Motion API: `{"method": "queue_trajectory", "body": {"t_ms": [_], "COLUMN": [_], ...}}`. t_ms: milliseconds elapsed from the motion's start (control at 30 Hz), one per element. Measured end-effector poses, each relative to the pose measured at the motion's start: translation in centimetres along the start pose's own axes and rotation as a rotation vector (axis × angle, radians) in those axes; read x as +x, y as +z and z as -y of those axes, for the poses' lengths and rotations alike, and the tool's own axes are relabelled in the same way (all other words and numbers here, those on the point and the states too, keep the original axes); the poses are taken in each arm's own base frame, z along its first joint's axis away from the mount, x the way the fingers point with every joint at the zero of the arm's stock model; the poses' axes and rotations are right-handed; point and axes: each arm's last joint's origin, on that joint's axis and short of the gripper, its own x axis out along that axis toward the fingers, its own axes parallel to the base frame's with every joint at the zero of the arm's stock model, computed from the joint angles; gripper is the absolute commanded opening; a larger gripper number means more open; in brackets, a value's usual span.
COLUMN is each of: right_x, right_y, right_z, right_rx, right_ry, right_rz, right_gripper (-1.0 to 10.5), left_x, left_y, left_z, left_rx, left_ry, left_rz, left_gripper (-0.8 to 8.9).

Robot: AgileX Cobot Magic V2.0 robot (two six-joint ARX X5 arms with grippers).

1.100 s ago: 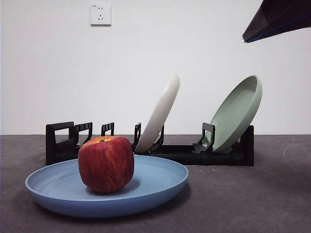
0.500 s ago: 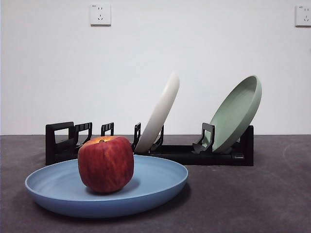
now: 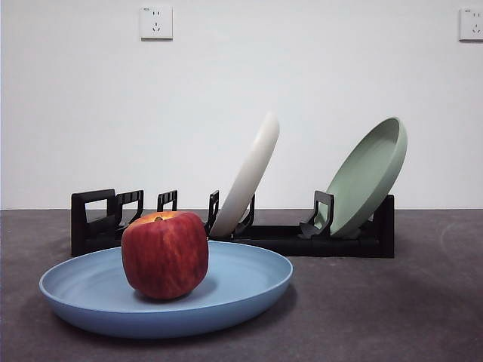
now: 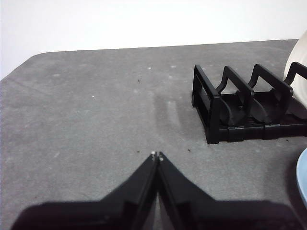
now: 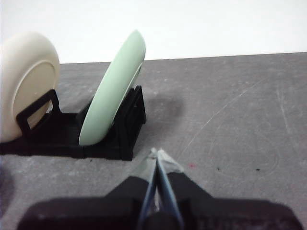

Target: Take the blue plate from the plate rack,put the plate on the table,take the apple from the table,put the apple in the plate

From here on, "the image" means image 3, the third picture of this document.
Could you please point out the green plate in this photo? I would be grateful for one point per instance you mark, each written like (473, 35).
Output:
(362, 188)

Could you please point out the blue plate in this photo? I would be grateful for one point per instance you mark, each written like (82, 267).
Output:
(87, 283)

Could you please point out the white plate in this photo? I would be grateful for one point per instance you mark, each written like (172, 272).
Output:
(249, 177)

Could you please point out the white wall socket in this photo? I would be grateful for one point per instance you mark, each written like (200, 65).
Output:
(156, 22)
(471, 24)

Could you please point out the red apple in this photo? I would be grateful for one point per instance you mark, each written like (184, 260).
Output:
(166, 256)

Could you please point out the black plate rack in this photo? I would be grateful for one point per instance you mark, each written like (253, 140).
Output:
(339, 247)

